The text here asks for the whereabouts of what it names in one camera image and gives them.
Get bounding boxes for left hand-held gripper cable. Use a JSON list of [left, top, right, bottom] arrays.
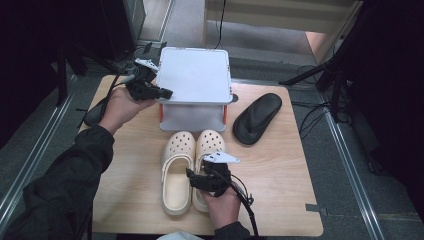
[[99, 63, 141, 114]]

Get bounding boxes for black floor cables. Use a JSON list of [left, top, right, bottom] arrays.
[[291, 64, 351, 139]]

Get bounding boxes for dark cabinet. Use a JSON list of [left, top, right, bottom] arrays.
[[99, 0, 148, 61]]

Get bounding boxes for grey tape strip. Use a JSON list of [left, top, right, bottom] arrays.
[[305, 203, 329, 216]]

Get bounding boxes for right hand-held gripper cable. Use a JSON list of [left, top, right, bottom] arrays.
[[213, 169, 260, 238]]

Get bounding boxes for hand-held gripper cable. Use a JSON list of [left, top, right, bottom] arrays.
[[213, 169, 260, 238], [99, 63, 141, 114]]

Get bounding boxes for black hanging cable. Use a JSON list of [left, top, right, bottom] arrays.
[[214, 0, 228, 50]]

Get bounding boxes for black metal stand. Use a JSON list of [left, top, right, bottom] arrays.
[[54, 43, 128, 108]]

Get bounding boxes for black tripod stand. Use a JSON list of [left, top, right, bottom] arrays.
[[279, 49, 354, 124]]

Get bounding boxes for white cloth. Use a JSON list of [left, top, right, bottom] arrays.
[[156, 230, 204, 240]]

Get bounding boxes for cream clog shoe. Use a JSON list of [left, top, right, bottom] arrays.
[[191, 129, 228, 214], [160, 130, 197, 217]]

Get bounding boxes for metal floor rail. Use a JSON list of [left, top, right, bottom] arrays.
[[0, 74, 79, 231], [318, 89, 386, 240]]

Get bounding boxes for white floor cable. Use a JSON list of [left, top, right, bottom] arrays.
[[113, 46, 141, 68]]

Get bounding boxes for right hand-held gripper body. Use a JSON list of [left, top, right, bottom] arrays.
[[199, 151, 240, 198]]

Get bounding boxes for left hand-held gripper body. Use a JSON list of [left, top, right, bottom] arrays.
[[125, 58, 159, 102]]

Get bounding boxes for person's left hand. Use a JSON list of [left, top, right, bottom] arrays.
[[98, 87, 156, 136]]

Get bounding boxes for person's right hand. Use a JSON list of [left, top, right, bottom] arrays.
[[200, 187, 242, 231]]

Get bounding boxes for white shoe rack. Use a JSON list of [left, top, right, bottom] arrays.
[[153, 46, 234, 134]]

